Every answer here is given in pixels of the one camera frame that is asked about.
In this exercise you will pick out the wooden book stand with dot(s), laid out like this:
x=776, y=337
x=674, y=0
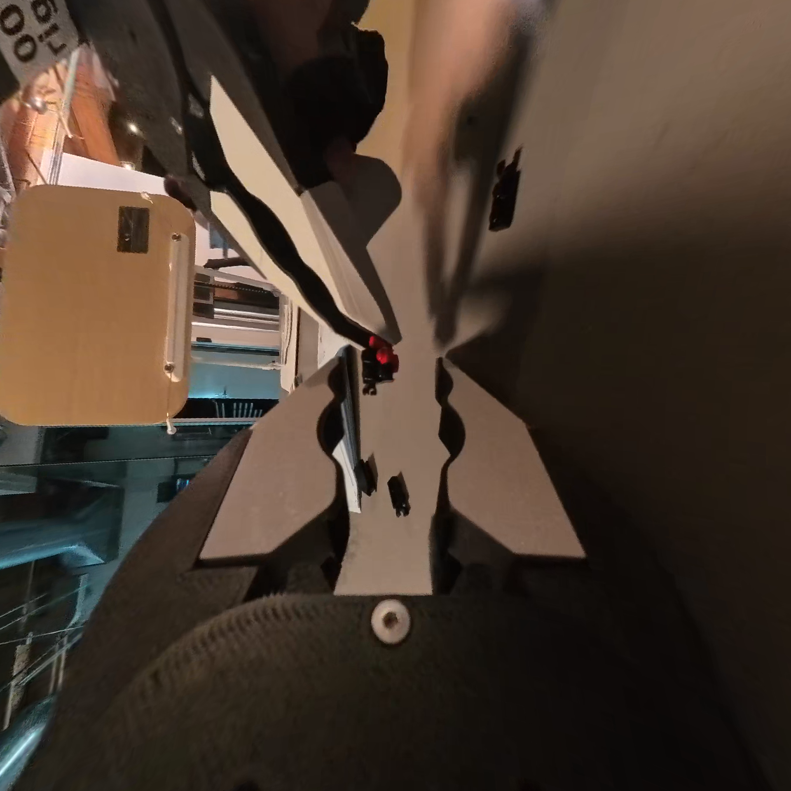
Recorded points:
x=86, y=309

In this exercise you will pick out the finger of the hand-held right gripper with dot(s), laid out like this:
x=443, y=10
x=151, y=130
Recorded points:
x=259, y=247
x=259, y=160

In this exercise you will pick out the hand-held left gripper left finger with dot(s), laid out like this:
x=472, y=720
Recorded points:
x=278, y=494

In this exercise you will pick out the lego instruction booklet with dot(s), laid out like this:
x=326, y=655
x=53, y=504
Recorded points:
x=349, y=488

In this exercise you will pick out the small red black lego assembly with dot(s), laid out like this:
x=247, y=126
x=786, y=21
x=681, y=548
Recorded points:
x=383, y=352

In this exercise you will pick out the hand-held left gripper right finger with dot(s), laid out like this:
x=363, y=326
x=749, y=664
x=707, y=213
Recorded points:
x=513, y=494

